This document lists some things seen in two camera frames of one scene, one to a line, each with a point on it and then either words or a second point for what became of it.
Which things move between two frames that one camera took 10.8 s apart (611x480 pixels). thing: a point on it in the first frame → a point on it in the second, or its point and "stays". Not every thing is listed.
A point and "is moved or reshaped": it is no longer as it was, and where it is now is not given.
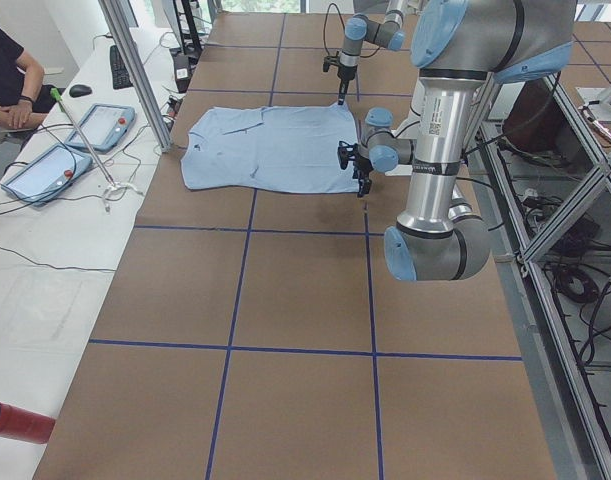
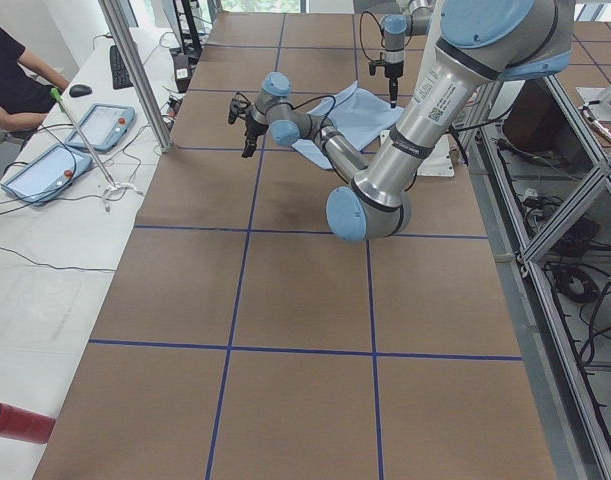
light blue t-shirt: x=286 y=148 is moved or reshaped
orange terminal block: x=172 y=105 stays
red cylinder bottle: x=17 y=423 stays
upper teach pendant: x=104 y=127 stays
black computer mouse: x=79 y=90 stays
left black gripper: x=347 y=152 → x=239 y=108
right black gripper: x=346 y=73 → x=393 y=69
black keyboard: x=120 y=75 stays
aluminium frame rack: x=554 y=202 stays
